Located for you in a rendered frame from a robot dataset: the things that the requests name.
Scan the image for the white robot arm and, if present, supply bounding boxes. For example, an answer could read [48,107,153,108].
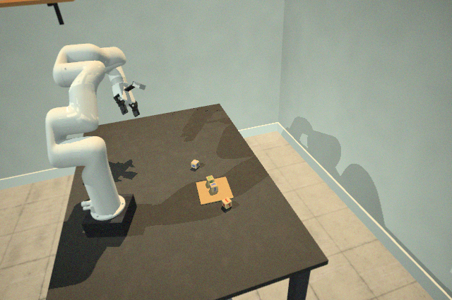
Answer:
[45,44,127,220]

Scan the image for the beige block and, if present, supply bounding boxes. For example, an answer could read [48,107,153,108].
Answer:
[210,182,218,192]
[191,160,200,169]
[222,197,232,209]
[206,176,215,185]

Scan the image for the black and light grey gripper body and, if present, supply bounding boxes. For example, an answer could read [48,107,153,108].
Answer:
[112,82,136,107]

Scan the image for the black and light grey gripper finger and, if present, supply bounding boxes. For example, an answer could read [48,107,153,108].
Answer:
[129,101,140,116]
[114,94,128,115]

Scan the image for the tan square mat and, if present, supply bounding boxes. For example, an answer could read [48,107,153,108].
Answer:
[196,177,234,205]

